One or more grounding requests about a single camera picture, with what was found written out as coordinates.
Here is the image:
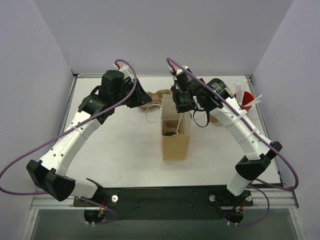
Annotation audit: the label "white straw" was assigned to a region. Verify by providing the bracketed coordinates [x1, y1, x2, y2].
[175, 113, 183, 133]

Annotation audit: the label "brown pulp cup carrier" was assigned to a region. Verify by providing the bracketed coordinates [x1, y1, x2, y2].
[162, 120, 185, 135]
[139, 89, 172, 110]

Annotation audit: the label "black plastic cup lid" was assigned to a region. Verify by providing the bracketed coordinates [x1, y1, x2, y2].
[163, 131, 177, 137]

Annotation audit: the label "brown paper bag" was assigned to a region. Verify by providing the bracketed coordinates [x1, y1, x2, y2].
[145, 92, 192, 161]

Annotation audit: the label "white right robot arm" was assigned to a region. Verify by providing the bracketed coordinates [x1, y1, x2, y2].
[170, 68, 282, 197]

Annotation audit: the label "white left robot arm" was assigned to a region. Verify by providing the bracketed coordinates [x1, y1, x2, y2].
[26, 64, 152, 206]

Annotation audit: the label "stacked brown paper cups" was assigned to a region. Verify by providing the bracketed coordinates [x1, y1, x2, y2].
[209, 115, 219, 124]

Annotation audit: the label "white wrapped straws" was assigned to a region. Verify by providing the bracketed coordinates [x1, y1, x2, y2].
[233, 80, 263, 110]

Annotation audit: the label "red straw holder cup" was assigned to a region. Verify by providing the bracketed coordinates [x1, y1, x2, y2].
[240, 91, 254, 112]

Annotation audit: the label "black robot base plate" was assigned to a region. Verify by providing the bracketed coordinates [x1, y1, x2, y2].
[73, 185, 253, 221]

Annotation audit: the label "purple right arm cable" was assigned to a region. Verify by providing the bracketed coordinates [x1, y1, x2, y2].
[166, 57, 298, 227]

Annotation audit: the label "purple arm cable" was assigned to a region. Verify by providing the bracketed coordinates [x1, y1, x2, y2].
[166, 57, 298, 227]
[0, 59, 138, 223]

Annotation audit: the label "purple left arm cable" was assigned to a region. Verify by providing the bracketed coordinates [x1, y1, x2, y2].
[0, 59, 138, 223]

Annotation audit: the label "aluminium rail frame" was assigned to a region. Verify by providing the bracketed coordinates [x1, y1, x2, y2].
[29, 188, 298, 210]

